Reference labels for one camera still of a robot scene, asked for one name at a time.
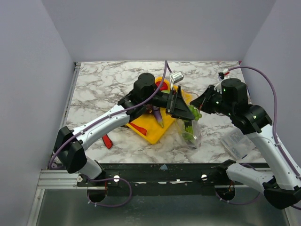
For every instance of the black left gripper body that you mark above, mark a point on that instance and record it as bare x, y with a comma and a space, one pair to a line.
172, 101

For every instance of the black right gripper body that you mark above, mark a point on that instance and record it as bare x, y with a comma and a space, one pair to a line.
208, 99

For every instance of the green grape bunch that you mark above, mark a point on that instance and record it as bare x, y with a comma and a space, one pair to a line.
197, 114

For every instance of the clear pink-dotted zip bag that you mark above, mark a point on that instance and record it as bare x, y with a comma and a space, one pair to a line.
189, 96

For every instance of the green celery stalk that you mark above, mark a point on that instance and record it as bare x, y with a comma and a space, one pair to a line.
188, 134

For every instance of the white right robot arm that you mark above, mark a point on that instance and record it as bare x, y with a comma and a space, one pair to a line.
282, 189

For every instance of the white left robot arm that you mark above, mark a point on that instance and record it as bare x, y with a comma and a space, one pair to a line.
71, 144

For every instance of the green cabbage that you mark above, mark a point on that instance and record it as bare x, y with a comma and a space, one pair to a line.
165, 91

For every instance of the purple eggplant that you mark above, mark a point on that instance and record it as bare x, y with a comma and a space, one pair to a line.
158, 116

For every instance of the red tomato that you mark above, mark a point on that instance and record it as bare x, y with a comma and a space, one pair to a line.
164, 87

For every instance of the yellow plastic tray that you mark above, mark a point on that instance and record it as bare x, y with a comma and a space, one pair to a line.
148, 121

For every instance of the orange carrot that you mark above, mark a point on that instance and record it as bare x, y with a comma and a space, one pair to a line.
141, 130

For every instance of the clear plastic packet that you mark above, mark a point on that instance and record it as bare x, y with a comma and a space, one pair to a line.
237, 144

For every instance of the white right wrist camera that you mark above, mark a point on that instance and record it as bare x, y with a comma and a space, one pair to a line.
223, 75

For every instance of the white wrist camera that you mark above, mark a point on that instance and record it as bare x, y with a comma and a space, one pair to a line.
175, 78
223, 75

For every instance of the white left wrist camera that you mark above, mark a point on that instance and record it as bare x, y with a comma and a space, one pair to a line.
175, 78

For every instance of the black metal base rail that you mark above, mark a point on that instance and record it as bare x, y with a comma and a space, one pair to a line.
154, 179

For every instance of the red black handled tool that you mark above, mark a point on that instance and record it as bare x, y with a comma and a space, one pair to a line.
107, 141

